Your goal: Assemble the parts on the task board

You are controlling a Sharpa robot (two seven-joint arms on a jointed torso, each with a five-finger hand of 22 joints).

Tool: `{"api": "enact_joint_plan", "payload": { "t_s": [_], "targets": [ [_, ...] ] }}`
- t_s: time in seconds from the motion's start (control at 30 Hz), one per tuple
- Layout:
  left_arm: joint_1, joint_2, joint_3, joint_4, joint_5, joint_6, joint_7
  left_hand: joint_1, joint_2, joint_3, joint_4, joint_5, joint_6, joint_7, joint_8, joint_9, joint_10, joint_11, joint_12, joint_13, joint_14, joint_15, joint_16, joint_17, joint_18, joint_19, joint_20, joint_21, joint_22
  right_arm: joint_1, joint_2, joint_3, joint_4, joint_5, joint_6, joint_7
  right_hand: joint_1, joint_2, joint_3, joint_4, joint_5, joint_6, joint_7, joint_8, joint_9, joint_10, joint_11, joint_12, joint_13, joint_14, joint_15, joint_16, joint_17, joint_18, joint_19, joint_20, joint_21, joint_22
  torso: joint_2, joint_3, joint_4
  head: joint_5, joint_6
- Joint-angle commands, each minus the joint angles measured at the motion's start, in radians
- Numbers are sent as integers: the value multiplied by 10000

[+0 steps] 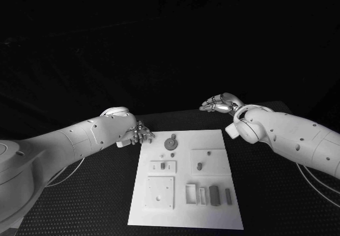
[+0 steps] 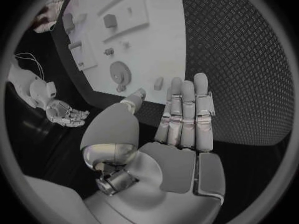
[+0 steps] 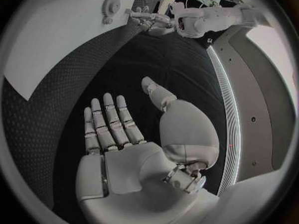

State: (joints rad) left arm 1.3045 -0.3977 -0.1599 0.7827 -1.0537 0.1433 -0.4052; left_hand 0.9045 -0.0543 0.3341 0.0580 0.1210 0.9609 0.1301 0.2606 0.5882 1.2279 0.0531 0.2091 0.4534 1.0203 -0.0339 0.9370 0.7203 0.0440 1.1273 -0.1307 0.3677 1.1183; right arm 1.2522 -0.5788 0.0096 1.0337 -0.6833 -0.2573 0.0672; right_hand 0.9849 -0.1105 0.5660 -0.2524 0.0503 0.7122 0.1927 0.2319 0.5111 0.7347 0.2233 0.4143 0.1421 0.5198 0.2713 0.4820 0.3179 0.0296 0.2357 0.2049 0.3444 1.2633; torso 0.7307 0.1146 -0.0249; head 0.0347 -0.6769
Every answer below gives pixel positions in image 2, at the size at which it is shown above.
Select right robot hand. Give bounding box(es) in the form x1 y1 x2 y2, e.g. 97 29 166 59
45 99 91 128

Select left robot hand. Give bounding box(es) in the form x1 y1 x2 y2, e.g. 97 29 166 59
79 72 226 224

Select white task board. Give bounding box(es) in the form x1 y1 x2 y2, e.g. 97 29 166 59
60 0 188 105

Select grey gear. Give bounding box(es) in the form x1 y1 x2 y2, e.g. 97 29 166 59
109 60 132 94

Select grey square plug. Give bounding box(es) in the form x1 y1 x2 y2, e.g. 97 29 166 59
103 13 118 29

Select white cable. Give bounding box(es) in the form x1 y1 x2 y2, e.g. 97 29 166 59
13 52 45 80

